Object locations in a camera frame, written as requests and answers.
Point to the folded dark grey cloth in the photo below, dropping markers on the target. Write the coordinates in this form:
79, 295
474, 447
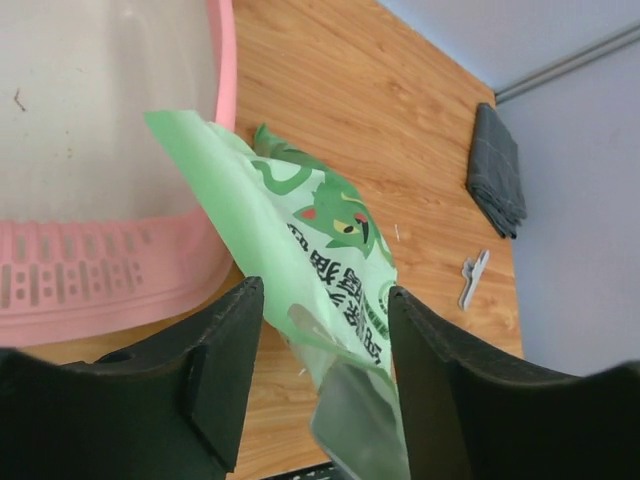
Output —
493, 174

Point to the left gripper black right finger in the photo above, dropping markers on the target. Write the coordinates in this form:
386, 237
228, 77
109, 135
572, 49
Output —
472, 411

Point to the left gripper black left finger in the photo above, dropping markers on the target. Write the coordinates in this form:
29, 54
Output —
171, 406

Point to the green cat litter bag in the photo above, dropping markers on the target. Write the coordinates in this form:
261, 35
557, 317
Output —
302, 228

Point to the pink litter box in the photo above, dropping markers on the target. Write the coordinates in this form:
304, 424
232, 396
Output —
99, 230

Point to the white plastic bag clip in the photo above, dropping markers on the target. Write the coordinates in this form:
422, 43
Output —
472, 271

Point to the grey metal scoop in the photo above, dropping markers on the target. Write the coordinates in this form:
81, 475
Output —
357, 423

